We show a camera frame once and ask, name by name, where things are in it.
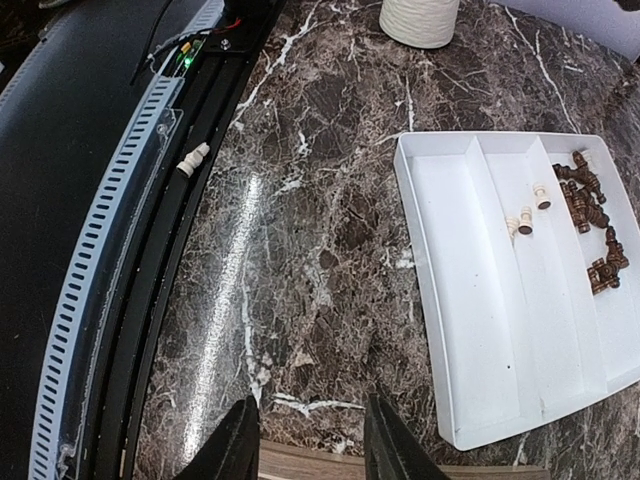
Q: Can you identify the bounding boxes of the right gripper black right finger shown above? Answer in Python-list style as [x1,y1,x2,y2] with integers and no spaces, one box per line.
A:
[364,394,445,480]

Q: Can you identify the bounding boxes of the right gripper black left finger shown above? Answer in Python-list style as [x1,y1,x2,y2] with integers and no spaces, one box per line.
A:
[177,395,260,480]

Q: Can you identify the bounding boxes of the wooden chess board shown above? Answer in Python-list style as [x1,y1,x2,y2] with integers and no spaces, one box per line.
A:
[258,441,551,480]

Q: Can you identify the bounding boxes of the white plastic divided tray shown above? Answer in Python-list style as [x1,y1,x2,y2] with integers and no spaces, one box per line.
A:
[394,131,639,451]

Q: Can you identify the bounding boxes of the white chess pieces pile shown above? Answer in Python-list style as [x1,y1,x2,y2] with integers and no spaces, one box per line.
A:
[505,216,520,240]

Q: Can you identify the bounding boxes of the white chess pawn lying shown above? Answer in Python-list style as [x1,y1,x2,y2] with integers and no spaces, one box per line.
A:
[518,206,533,235]

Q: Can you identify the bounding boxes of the dark chess pieces pile lower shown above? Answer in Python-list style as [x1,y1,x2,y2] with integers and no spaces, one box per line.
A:
[552,149,610,234]

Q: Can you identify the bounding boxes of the green lit circuit board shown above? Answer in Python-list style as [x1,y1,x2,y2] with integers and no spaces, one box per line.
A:
[174,37,204,76]

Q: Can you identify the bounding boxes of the cream ribbed ceramic mug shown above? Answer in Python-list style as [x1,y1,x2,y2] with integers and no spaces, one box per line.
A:
[379,0,460,49]

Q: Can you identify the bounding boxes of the white slotted cable duct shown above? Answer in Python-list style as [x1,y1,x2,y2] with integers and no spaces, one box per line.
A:
[27,0,224,480]

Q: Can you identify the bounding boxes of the white chess piece on rail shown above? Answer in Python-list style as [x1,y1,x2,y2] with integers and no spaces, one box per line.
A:
[176,142,210,178]

